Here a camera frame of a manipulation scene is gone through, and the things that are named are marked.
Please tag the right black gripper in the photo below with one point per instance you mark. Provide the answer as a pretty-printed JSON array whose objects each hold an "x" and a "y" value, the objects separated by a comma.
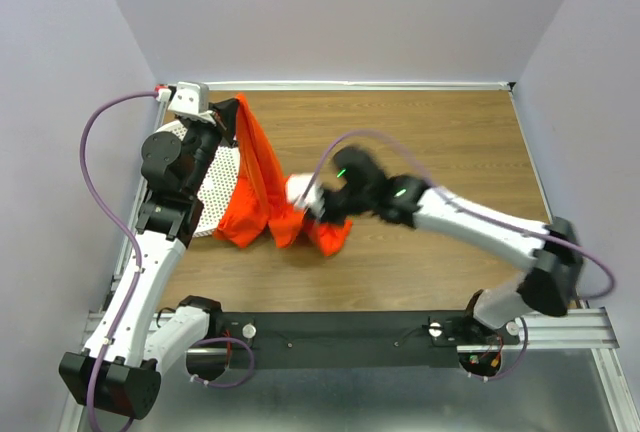
[{"x": 324, "y": 217}]

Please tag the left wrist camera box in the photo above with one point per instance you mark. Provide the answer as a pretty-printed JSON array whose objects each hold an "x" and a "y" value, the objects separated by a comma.
[{"x": 187, "y": 100}]

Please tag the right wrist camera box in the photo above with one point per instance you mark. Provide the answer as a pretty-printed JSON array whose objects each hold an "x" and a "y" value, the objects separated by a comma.
[{"x": 304, "y": 194}]

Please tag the white perforated plastic basket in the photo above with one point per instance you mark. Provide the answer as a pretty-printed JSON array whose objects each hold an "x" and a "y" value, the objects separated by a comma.
[{"x": 215, "y": 187}]

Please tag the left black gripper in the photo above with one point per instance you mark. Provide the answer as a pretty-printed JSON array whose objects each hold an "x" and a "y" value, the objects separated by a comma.
[{"x": 226, "y": 119}]

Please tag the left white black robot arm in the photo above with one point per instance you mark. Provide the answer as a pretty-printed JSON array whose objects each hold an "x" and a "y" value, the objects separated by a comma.
[{"x": 119, "y": 369}]

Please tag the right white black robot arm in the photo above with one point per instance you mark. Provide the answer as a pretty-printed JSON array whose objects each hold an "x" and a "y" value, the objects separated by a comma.
[{"x": 545, "y": 254}]

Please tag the orange t shirt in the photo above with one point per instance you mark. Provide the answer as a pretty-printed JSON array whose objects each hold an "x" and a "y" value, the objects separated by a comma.
[{"x": 259, "y": 203}]

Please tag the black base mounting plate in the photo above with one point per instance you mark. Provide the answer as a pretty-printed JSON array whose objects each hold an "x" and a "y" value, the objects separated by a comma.
[{"x": 330, "y": 340}]

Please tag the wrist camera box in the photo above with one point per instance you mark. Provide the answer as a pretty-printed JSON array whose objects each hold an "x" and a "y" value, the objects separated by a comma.
[
  {"x": 187, "y": 100},
  {"x": 304, "y": 194}
]

